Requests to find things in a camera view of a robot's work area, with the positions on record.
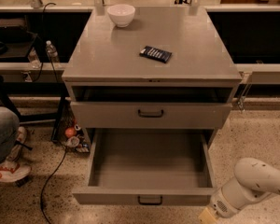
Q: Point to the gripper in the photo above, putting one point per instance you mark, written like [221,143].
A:
[221,203]

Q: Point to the grey drawer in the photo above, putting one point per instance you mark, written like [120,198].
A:
[148,167]
[150,115]

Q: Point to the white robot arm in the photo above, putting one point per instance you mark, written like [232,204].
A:
[253,182]

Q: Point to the grey top drawer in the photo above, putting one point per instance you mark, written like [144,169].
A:
[150,115]

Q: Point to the grey drawer cabinet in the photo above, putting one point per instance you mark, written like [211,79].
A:
[107,67]

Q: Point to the bin of small objects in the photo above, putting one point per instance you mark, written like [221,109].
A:
[67,132]

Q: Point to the dark blue snack packet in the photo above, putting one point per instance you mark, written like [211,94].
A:
[155,54]

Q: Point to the white orange sneaker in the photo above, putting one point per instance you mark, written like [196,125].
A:
[10,169]

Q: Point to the white bowl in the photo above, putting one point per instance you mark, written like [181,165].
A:
[121,15]

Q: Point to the person's leg in jeans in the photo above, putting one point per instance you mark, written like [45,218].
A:
[9,125]

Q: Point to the clear plastic water bottle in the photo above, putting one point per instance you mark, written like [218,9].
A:
[52,52]

